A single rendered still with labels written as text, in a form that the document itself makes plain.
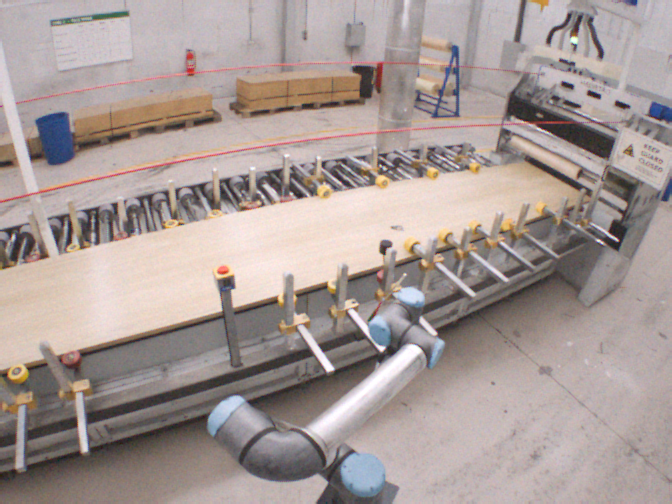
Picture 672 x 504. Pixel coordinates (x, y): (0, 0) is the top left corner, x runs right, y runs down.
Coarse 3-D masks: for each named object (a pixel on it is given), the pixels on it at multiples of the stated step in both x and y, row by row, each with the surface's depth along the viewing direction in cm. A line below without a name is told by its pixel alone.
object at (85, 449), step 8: (80, 368) 147; (80, 376) 144; (80, 392) 138; (80, 400) 135; (80, 408) 132; (80, 416) 129; (80, 424) 126; (80, 432) 123; (80, 440) 121; (88, 440) 123; (80, 448) 118; (88, 448) 119
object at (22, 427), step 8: (24, 384) 134; (24, 392) 131; (24, 408) 125; (24, 416) 123; (24, 424) 120; (24, 432) 118; (24, 440) 115; (16, 448) 112; (24, 448) 113; (16, 456) 109; (24, 456) 111; (16, 464) 107; (24, 464) 108
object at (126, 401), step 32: (544, 256) 267; (448, 288) 230; (480, 288) 240; (256, 352) 183; (288, 352) 185; (160, 384) 162; (192, 384) 164; (224, 384) 174; (32, 416) 136; (64, 416) 140; (96, 416) 146
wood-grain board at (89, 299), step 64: (384, 192) 280; (448, 192) 288; (512, 192) 300; (64, 256) 198; (128, 256) 202; (192, 256) 207; (256, 256) 210; (320, 256) 214; (384, 256) 217; (0, 320) 153; (64, 320) 159; (128, 320) 164; (192, 320) 170
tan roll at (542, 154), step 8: (512, 144) 368; (520, 144) 359; (528, 144) 352; (528, 152) 353; (536, 152) 344; (544, 152) 338; (552, 152) 336; (544, 160) 339; (552, 160) 331; (560, 160) 325; (560, 168) 326; (568, 168) 318; (576, 168) 312; (576, 176) 314; (584, 176) 309
